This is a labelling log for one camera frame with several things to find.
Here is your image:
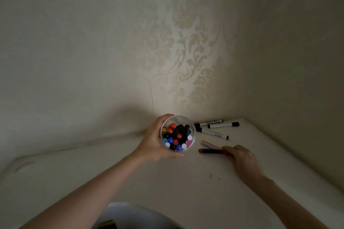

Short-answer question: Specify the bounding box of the clear plastic jar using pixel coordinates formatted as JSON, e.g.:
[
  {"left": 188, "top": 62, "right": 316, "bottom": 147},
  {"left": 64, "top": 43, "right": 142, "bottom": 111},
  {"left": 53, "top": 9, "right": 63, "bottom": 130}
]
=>
[{"left": 160, "top": 115, "right": 196, "bottom": 152}]

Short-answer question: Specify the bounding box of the person's right forearm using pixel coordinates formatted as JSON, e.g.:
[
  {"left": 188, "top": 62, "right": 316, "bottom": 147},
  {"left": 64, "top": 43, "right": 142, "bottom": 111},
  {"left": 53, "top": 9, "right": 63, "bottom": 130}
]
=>
[{"left": 251, "top": 176, "right": 330, "bottom": 229}]

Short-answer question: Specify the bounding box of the bundle of assorted markers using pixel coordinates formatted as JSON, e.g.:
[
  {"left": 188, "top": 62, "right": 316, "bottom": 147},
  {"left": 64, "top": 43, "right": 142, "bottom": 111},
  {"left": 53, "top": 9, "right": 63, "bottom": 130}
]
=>
[{"left": 161, "top": 123, "right": 194, "bottom": 152}]

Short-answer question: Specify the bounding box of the person's left forearm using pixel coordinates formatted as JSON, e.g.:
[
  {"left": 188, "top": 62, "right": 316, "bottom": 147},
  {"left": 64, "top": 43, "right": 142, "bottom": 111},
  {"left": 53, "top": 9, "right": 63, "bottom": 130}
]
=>
[{"left": 20, "top": 152, "right": 150, "bottom": 229}]

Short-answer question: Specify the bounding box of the person's pale shirt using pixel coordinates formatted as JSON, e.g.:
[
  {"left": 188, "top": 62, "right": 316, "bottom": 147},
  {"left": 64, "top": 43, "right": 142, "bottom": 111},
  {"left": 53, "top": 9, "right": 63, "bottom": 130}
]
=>
[{"left": 92, "top": 202, "right": 185, "bottom": 229}]

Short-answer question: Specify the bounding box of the white table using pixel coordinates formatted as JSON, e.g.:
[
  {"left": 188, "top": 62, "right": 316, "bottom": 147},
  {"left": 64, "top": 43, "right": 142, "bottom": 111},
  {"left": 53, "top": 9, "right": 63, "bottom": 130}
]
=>
[{"left": 0, "top": 117, "right": 344, "bottom": 229}]

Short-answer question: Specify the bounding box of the red label white marker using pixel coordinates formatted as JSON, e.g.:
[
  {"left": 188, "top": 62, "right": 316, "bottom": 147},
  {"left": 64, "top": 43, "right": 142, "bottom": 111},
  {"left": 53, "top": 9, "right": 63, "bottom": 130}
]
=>
[{"left": 201, "top": 140, "right": 224, "bottom": 150}]

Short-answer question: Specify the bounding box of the person's right hand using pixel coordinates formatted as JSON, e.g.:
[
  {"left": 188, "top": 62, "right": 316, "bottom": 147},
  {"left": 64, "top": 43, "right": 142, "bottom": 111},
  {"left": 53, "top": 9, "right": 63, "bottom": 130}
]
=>
[{"left": 221, "top": 145, "right": 267, "bottom": 188}]

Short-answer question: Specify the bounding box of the person's left hand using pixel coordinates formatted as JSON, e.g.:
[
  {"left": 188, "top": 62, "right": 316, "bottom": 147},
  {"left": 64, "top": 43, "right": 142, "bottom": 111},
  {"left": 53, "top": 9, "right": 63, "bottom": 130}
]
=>
[{"left": 133, "top": 113, "right": 185, "bottom": 162}]

